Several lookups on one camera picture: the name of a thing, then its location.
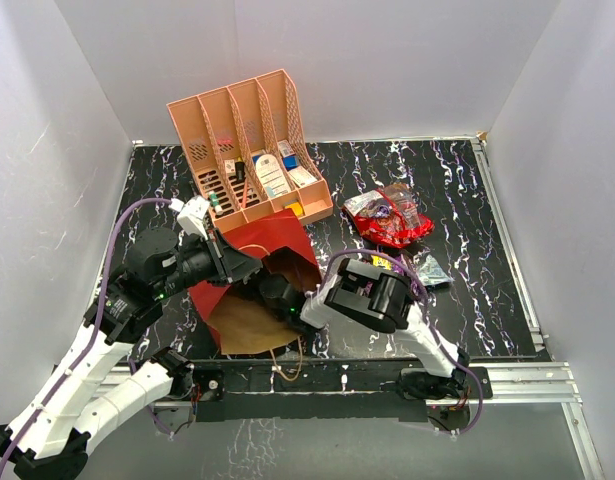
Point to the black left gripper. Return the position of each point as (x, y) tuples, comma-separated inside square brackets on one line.
[(232, 264)]

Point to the red brown paper bag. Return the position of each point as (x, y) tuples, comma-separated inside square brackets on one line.
[(238, 319)]

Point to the yellow snack packet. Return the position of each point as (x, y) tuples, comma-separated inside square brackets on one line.
[(381, 262)]

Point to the red snack packet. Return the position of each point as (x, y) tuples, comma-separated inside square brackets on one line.
[(388, 216)]

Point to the silver grey snack packet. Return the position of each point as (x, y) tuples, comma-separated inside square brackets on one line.
[(431, 274)]

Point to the purple snack packet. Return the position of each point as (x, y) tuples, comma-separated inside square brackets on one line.
[(404, 266)]

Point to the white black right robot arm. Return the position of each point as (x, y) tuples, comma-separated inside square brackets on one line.
[(380, 300)]

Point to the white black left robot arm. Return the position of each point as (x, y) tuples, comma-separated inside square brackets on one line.
[(54, 436)]

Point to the green white tube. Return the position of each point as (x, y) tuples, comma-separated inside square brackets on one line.
[(215, 203)]

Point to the yellow box in organizer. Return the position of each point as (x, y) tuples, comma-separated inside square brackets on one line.
[(296, 207)]

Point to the black marker in organizer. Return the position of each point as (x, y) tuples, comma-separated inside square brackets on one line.
[(240, 171)]

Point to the white label card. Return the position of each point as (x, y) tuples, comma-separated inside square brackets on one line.
[(271, 176)]

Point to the white small box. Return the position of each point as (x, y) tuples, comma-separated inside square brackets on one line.
[(301, 177)]

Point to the blue small box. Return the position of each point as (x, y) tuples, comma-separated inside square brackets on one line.
[(290, 162)]

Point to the pink plastic desk organizer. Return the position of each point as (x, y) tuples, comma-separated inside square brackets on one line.
[(243, 121)]

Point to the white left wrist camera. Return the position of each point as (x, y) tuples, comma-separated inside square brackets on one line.
[(191, 217)]

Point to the black mounting base rail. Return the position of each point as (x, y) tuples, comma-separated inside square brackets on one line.
[(331, 389)]

